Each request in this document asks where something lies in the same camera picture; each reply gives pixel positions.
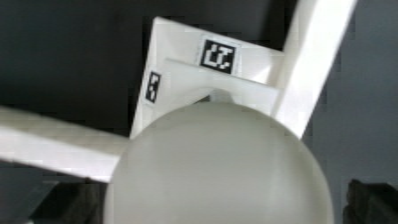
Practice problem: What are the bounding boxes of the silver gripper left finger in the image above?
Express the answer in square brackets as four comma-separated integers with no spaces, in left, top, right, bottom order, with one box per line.
[0,181,58,224]

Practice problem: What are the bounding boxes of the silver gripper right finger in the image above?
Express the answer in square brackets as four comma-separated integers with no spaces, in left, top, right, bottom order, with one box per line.
[342,180,398,224]

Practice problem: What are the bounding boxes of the white lamp bulb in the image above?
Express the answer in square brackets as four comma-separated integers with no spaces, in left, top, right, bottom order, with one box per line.
[102,88,335,224]

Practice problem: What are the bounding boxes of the white lamp base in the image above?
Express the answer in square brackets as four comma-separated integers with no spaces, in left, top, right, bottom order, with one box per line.
[131,17,282,133]

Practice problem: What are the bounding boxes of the white right wall bar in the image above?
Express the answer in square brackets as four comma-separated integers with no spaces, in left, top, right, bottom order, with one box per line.
[271,0,356,137]

